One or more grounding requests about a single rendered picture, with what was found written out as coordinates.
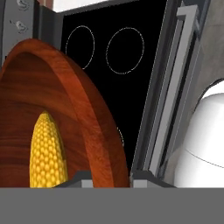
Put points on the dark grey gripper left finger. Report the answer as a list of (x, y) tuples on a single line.
[(82, 179)]

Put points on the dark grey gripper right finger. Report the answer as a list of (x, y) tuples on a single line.
[(143, 179)]

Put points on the brown wooden bowl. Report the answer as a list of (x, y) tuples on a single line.
[(87, 116)]

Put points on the yellow corn cob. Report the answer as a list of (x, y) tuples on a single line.
[(46, 151)]

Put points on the grey oven door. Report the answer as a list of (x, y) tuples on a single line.
[(186, 73)]

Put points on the white round object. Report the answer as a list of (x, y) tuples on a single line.
[(204, 140)]

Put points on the grey stove knob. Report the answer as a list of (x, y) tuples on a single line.
[(22, 26), (22, 3)]

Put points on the black hob with grey frame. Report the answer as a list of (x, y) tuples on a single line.
[(128, 96)]

